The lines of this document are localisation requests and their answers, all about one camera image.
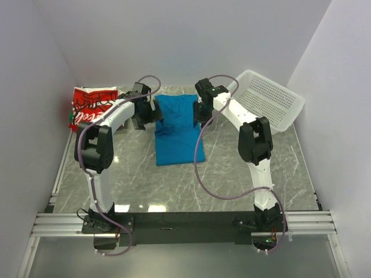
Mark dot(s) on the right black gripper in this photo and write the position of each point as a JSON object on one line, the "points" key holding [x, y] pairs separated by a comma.
{"points": [[196, 116]]}

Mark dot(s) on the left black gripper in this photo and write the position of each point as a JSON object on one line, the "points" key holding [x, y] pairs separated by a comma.
{"points": [[155, 115]]}

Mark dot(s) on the blue t shirt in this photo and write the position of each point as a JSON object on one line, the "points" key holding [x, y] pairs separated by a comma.
{"points": [[175, 136]]}

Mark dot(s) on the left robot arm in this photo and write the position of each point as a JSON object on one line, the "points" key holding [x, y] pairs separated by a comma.
{"points": [[94, 149]]}

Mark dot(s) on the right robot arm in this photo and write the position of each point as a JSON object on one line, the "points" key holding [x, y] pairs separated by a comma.
{"points": [[254, 146]]}

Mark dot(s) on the folded red Coca-Cola shirt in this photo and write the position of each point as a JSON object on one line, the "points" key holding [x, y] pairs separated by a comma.
{"points": [[91, 102]]}

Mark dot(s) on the white plastic basket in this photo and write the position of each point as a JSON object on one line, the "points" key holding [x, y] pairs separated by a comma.
{"points": [[264, 97]]}

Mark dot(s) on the black base bar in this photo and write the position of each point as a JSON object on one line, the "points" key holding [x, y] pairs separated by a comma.
{"points": [[194, 227]]}

